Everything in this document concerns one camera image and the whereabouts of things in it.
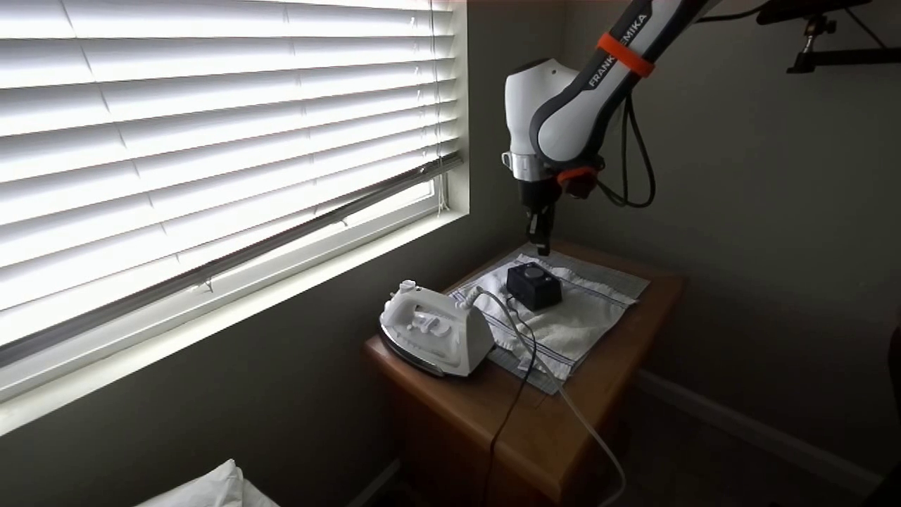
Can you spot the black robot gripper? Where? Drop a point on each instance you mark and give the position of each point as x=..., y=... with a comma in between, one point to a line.
x=538, y=201

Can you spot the black alarm clock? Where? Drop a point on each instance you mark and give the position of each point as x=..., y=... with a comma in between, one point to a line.
x=533, y=284

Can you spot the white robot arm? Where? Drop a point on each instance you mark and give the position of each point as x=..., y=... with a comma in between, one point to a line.
x=556, y=117

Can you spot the white striped towel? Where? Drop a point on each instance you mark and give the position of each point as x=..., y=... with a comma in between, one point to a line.
x=573, y=301

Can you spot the grey woven placemat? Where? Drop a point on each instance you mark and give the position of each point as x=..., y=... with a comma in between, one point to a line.
x=564, y=312

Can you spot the white clothes iron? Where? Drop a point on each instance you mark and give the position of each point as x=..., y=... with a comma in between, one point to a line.
x=435, y=332

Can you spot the white baseboard trim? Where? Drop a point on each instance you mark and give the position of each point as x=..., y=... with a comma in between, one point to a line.
x=767, y=436

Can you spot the wooden side table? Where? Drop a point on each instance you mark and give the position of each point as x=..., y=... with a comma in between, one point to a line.
x=493, y=440

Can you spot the white window blinds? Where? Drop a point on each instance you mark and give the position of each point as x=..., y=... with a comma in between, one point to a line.
x=143, y=139

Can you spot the white pillow corner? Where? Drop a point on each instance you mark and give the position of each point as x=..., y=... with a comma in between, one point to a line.
x=222, y=484

